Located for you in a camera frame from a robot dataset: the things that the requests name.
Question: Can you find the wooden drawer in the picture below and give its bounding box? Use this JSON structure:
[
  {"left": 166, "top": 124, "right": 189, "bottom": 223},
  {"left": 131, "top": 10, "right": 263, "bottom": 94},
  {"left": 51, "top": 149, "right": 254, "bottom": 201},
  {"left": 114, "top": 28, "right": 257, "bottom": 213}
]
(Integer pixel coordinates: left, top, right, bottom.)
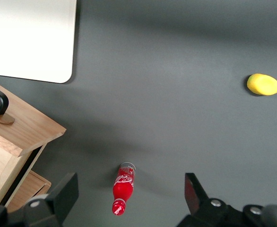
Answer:
[
  {"left": 5, "top": 170, "right": 52, "bottom": 213},
  {"left": 0, "top": 77, "right": 67, "bottom": 208}
]

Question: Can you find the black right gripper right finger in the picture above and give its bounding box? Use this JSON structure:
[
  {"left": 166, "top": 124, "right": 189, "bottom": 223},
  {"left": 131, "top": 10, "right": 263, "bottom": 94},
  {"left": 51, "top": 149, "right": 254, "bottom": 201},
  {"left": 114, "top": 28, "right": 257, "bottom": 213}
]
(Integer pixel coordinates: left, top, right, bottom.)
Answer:
[{"left": 176, "top": 172, "right": 245, "bottom": 227}]

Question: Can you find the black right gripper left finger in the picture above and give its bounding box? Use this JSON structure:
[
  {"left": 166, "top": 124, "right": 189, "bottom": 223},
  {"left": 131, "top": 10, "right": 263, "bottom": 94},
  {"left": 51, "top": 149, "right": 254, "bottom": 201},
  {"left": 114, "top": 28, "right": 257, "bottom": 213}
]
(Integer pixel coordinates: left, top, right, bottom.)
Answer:
[{"left": 22, "top": 172, "right": 79, "bottom": 227}]

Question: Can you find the yellow sponge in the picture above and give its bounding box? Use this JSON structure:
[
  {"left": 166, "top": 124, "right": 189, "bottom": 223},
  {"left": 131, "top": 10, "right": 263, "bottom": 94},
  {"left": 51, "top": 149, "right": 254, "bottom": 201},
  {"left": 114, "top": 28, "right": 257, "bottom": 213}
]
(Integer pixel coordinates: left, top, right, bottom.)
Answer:
[{"left": 246, "top": 73, "right": 277, "bottom": 96}]

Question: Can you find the beige rectangular tray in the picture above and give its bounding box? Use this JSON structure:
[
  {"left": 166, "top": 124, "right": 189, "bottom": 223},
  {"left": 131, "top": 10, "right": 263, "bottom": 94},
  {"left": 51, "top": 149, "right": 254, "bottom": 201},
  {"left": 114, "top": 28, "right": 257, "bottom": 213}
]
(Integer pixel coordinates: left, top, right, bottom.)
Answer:
[{"left": 0, "top": 0, "right": 78, "bottom": 84}]

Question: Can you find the closed wooden drawer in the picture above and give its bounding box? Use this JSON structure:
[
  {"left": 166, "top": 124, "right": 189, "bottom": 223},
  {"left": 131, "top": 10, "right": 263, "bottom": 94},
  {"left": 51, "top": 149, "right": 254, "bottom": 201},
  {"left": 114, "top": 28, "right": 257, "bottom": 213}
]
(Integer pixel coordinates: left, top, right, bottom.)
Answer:
[{"left": 5, "top": 170, "right": 52, "bottom": 213}]

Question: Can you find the black metal drawer handle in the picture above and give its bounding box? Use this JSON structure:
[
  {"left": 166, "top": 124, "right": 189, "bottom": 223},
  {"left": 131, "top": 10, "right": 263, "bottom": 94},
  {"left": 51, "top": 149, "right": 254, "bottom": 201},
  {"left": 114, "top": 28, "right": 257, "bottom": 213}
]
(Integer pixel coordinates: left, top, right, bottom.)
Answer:
[{"left": 0, "top": 84, "right": 16, "bottom": 125}]

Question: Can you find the red cola bottle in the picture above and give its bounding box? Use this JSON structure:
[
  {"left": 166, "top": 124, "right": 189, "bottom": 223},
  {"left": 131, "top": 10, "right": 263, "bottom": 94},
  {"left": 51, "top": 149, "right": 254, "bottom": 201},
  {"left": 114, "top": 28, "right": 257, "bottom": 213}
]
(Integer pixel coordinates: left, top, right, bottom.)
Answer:
[{"left": 112, "top": 162, "right": 137, "bottom": 216}]

